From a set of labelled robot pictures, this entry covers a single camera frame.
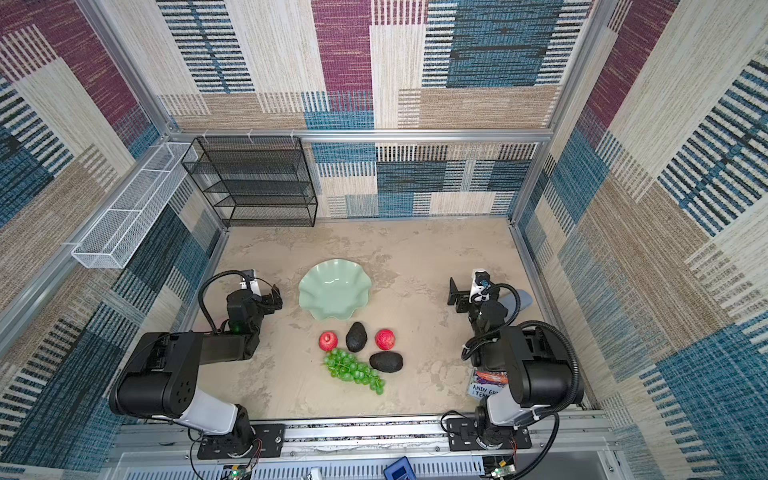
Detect red fake apple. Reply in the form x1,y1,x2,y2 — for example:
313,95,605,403
375,329,396,351
318,331,338,352

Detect dark fake avocado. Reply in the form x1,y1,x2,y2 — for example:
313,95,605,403
345,321,368,353
369,351,404,373

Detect green fake grape bunch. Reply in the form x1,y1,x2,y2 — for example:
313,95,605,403
323,349,385,395

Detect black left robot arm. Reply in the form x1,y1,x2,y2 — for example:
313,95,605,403
109,270,283,460

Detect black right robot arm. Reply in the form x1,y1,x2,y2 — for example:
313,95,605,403
441,270,583,451

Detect mint green scalloped bowl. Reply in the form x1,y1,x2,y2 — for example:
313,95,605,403
299,259,372,321

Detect blue grey oval pad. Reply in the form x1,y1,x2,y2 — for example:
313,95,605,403
499,290,533,320

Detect colourful paperback book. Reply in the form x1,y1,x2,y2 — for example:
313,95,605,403
467,369,508,400

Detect blue device at bottom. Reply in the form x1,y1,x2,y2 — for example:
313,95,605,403
383,457,417,480

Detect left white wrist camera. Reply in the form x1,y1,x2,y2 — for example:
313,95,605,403
240,269,261,295

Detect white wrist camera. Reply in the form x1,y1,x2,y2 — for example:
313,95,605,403
240,269,261,295
469,269,492,304

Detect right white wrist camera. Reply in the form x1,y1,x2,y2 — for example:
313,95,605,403
469,269,492,304

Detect black wire shelf rack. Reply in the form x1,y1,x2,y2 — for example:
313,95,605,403
181,136,318,227

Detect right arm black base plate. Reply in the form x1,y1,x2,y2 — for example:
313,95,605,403
441,416,532,452

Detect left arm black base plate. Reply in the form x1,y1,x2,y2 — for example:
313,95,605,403
196,423,286,461

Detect aluminium front rail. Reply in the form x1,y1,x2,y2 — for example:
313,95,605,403
105,409,618,466

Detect white mesh wall basket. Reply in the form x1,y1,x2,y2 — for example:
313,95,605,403
72,142,190,269

